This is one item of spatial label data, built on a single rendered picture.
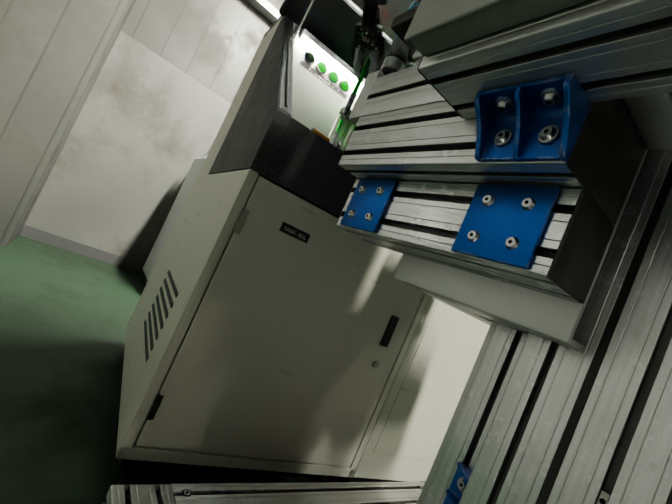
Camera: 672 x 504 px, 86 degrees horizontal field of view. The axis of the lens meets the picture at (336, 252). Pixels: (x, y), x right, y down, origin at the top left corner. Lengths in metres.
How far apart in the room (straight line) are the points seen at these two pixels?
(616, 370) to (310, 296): 0.69
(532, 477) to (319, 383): 0.69
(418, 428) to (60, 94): 2.60
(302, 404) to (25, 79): 2.39
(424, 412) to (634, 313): 1.01
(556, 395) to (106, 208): 3.08
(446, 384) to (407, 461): 0.30
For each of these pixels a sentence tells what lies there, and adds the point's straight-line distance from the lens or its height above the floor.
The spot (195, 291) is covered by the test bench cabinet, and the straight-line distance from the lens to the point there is 0.89.
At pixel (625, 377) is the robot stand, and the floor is 0.67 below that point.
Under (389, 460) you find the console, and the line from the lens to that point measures 1.42.
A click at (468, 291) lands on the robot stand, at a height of 0.70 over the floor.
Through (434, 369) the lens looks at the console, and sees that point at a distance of 1.36.
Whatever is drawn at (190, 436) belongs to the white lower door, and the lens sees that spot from 1.05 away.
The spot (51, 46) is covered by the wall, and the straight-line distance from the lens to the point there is 2.87.
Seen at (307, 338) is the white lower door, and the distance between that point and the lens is 1.02.
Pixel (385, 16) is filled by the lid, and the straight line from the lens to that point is 1.61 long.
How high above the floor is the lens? 0.65
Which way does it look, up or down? 3 degrees up
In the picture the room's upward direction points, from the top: 24 degrees clockwise
